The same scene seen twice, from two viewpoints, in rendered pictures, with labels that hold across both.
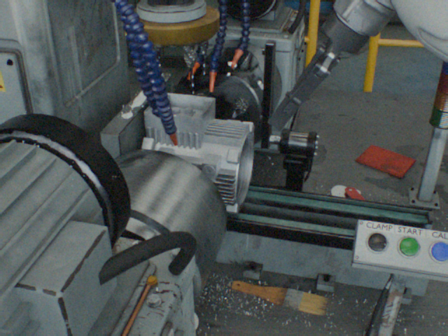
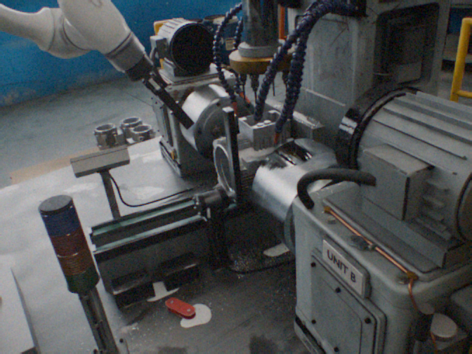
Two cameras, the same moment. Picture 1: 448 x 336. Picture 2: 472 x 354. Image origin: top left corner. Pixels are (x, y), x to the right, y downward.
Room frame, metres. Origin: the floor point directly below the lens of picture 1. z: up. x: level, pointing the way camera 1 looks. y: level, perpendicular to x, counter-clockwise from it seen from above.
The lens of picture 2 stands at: (1.82, -0.65, 1.58)
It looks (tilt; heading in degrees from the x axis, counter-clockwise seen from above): 29 degrees down; 144
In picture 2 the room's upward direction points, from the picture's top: 6 degrees counter-clockwise
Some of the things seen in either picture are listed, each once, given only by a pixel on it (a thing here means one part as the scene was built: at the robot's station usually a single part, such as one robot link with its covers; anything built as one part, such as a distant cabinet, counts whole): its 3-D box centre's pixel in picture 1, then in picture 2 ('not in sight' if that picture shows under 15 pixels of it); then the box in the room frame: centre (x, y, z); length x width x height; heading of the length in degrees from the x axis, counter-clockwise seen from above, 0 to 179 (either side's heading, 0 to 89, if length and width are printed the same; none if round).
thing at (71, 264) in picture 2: (447, 98); (74, 255); (1.11, -0.54, 1.10); 0.06 x 0.06 x 0.04
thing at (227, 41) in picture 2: not in sight; (200, 47); (-3.51, 2.81, 0.37); 1.20 x 0.80 x 0.74; 81
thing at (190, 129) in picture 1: (180, 120); (264, 130); (0.97, 0.09, 1.11); 0.12 x 0.11 x 0.07; 74
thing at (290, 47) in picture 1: (252, 73); (402, 293); (1.54, -0.09, 0.99); 0.35 x 0.31 x 0.37; 165
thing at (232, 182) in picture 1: (200, 161); (254, 162); (0.96, 0.05, 1.01); 0.20 x 0.19 x 0.19; 74
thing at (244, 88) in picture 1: (232, 89); (320, 205); (1.28, -0.03, 1.04); 0.41 x 0.25 x 0.25; 165
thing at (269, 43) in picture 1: (269, 96); (232, 156); (1.06, -0.10, 1.12); 0.04 x 0.03 x 0.26; 75
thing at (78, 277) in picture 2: (444, 115); (80, 273); (1.11, -0.54, 1.05); 0.06 x 0.06 x 0.04
